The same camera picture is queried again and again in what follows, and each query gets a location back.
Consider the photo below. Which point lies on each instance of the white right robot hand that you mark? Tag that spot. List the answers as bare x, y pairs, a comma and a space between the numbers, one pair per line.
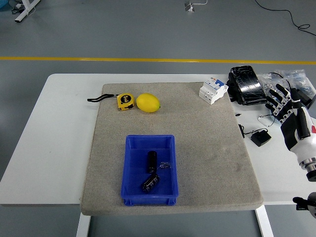
293, 128

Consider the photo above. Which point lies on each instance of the long plain dark battery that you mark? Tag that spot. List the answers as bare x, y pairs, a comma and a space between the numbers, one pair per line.
152, 161

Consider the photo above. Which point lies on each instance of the short printed dark battery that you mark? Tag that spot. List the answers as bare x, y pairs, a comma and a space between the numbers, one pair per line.
150, 183

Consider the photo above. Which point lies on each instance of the blue plastic box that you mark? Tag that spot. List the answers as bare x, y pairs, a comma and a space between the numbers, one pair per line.
133, 172

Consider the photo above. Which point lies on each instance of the large black power adapter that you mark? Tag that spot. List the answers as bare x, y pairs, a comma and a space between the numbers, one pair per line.
307, 97

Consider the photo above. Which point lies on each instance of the small black adapter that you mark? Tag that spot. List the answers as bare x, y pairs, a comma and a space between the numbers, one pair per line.
261, 138

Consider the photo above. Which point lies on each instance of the clear bag of blue screws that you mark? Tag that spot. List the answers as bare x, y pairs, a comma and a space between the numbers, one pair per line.
300, 79

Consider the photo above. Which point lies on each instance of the clear bag of metal nuts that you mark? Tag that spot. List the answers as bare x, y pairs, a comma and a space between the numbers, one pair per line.
267, 82

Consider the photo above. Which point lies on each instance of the glossy black wrapped case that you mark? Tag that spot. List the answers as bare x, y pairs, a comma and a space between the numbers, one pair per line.
247, 84

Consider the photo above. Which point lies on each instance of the white circuit breaker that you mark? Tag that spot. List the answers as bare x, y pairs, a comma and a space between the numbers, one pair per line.
212, 91

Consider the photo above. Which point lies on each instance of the grey-brown felt mat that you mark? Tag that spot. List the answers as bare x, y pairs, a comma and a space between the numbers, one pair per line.
197, 123

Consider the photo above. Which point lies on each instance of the white table leg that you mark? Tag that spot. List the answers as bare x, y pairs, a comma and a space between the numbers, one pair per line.
263, 222
82, 225

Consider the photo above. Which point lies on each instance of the yellow lemon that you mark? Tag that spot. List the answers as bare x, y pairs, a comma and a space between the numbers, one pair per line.
148, 102

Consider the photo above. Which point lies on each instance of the yellow tape measure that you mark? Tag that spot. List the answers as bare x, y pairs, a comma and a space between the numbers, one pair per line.
126, 101

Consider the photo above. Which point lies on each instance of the blue object at floor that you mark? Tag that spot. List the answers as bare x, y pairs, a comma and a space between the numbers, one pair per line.
3, 4

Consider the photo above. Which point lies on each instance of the white desk frame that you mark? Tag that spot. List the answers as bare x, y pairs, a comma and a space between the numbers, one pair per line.
24, 12

